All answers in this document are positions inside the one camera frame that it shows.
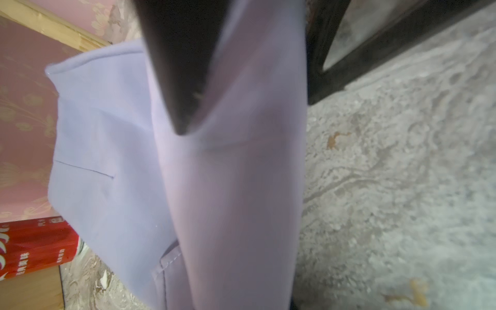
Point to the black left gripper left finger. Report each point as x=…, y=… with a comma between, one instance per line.
x=181, y=38

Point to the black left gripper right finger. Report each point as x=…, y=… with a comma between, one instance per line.
x=347, y=39

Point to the red cola can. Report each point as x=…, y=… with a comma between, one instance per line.
x=32, y=245

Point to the lavender skirt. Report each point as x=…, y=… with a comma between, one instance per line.
x=205, y=220

